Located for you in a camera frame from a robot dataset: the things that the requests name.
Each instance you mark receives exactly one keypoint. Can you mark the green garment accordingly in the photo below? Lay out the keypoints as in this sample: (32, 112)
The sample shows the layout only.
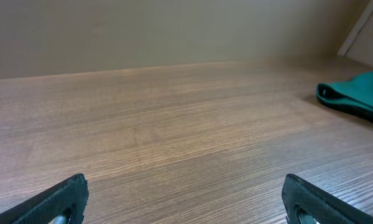
(354, 97)

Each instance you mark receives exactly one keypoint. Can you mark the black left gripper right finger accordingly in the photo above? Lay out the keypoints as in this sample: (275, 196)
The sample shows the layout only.
(305, 203)

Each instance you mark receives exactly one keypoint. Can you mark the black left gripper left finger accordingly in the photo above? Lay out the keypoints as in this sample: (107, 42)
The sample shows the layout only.
(66, 201)

